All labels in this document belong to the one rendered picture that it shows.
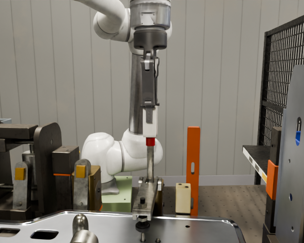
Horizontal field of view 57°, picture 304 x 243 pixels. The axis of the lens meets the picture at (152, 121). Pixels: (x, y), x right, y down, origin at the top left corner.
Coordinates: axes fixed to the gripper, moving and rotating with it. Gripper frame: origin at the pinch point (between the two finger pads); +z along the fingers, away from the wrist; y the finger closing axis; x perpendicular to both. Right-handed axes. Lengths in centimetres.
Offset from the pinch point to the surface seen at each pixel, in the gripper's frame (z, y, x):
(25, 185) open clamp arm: 16.7, 1.1, -31.3
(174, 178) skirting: 104, -249, 0
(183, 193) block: 16.1, 2.8, 7.9
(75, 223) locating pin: 18.2, 14.9, -13.2
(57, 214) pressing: 21.4, 5.9, -21.1
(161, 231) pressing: 21.7, 10.0, 3.5
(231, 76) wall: -12, -257, 62
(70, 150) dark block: 9.2, -5.9, -22.2
